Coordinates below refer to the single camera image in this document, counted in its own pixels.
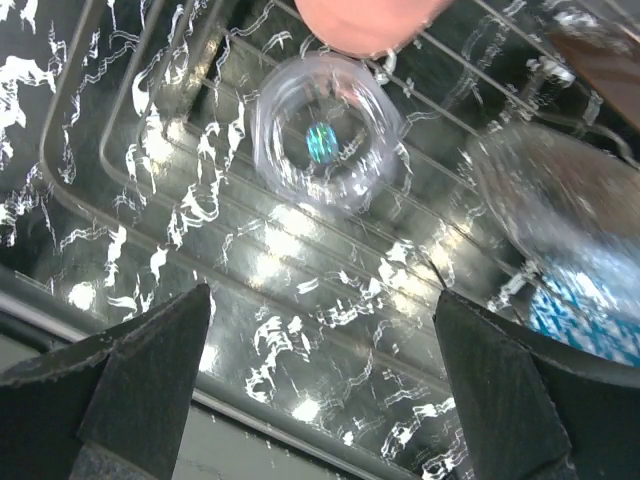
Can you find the clear drinking glass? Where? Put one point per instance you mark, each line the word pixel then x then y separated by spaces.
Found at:
pixel 324 133

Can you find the clear glass plate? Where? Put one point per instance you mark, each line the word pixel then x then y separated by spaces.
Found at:
pixel 571 208

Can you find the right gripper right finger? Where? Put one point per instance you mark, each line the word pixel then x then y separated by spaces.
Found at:
pixel 532 407

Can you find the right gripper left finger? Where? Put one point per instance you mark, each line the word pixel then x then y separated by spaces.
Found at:
pixel 111 406

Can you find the blue triangle pattern bowl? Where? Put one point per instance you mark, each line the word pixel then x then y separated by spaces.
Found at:
pixel 590 313

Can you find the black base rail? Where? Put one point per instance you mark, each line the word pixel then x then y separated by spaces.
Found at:
pixel 224 451

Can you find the pink plastic cup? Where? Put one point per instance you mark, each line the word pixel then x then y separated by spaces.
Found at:
pixel 368 28

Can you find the wire dish rack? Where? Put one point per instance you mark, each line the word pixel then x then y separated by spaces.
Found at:
pixel 151 160

